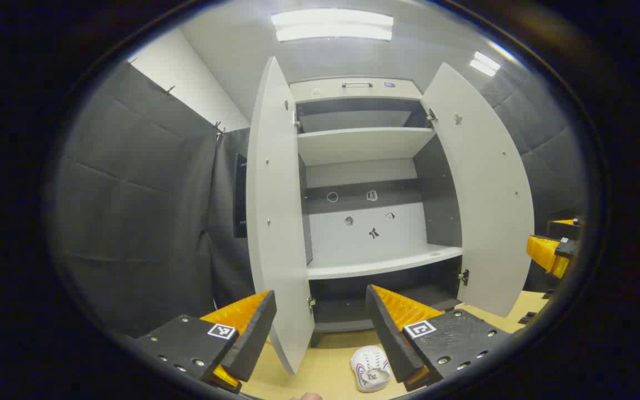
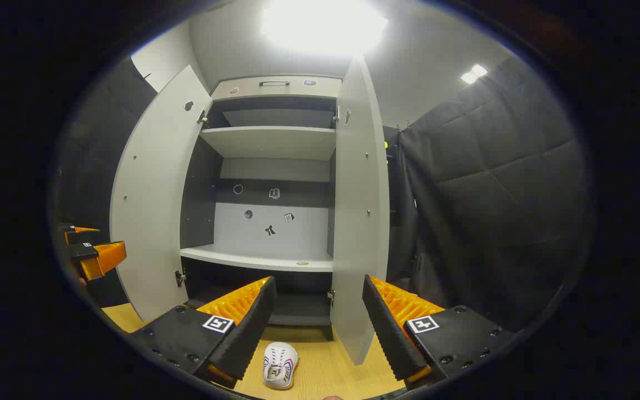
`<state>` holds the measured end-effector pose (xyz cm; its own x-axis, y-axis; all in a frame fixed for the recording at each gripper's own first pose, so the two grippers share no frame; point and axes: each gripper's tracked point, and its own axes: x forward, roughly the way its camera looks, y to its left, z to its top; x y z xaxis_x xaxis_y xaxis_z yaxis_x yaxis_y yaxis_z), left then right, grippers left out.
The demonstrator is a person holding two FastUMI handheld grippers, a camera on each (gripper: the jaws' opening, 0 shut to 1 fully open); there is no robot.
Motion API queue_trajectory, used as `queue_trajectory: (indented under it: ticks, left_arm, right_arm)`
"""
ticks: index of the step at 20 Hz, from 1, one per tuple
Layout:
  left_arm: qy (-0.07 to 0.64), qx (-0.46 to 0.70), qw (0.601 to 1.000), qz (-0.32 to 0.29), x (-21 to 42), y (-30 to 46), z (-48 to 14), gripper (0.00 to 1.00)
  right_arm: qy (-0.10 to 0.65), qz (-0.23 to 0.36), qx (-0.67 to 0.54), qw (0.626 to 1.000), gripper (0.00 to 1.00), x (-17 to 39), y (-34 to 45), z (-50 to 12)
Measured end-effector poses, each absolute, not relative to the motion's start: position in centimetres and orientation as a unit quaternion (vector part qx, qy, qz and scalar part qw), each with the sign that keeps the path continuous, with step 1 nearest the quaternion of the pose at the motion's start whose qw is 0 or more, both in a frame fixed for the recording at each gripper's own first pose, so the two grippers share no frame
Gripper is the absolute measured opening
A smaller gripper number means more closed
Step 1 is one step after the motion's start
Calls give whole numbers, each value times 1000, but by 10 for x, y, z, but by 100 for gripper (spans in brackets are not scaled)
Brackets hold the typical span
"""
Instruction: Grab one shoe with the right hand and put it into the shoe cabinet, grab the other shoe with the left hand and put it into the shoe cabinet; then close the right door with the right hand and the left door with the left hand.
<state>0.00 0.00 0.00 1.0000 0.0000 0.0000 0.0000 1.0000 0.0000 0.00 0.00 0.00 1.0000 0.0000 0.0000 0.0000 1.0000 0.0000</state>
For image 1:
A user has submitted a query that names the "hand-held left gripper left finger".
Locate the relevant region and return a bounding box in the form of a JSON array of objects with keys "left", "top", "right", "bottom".
[{"left": 134, "top": 289, "right": 277, "bottom": 395}]

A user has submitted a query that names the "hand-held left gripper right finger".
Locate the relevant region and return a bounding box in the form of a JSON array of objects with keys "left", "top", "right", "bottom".
[{"left": 366, "top": 284, "right": 514, "bottom": 392}]

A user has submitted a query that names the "white canvas shoe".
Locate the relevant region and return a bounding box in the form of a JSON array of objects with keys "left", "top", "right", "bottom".
[{"left": 351, "top": 345, "right": 393, "bottom": 393}]

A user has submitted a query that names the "grey shoe cabinet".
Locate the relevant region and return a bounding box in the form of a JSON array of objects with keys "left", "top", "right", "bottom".
[{"left": 289, "top": 77, "right": 463, "bottom": 348}]

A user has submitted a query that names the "black left door handle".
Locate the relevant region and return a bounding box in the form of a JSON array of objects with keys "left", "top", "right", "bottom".
[{"left": 234, "top": 154, "right": 249, "bottom": 238}]

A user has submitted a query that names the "grey cabinet door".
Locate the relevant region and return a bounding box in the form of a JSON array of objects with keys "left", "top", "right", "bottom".
[
  {"left": 420, "top": 62, "right": 536, "bottom": 318},
  {"left": 245, "top": 56, "right": 315, "bottom": 376}
]

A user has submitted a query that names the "large ceiling light panel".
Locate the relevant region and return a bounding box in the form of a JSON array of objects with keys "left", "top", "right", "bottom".
[{"left": 271, "top": 8, "right": 394, "bottom": 43}]

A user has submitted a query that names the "small ceiling light panel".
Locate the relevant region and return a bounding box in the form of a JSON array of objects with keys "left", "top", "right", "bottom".
[{"left": 469, "top": 51, "right": 501, "bottom": 77}]

